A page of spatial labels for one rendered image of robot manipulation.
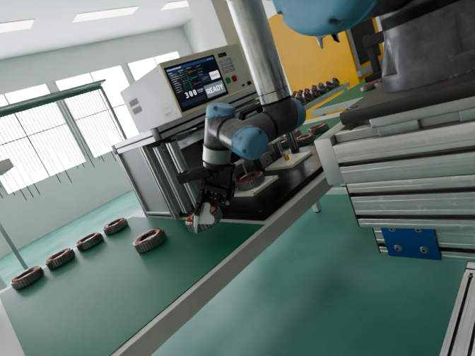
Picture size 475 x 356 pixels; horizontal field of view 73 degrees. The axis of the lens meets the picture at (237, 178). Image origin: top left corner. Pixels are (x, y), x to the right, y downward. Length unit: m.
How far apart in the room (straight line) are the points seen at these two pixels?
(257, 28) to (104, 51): 7.70
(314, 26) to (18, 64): 7.54
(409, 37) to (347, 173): 0.23
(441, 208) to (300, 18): 0.35
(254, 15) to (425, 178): 0.49
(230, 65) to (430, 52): 1.06
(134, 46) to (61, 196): 3.93
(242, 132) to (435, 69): 0.39
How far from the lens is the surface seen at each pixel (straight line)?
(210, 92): 1.35
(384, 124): 0.54
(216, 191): 0.87
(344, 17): 0.40
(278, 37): 5.29
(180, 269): 0.91
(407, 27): 0.52
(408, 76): 0.51
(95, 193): 7.63
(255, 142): 0.72
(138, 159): 1.39
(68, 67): 8.02
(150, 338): 0.76
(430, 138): 0.53
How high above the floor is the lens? 1.12
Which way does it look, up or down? 14 degrees down
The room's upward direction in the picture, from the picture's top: 22 degrees counter-clockwise
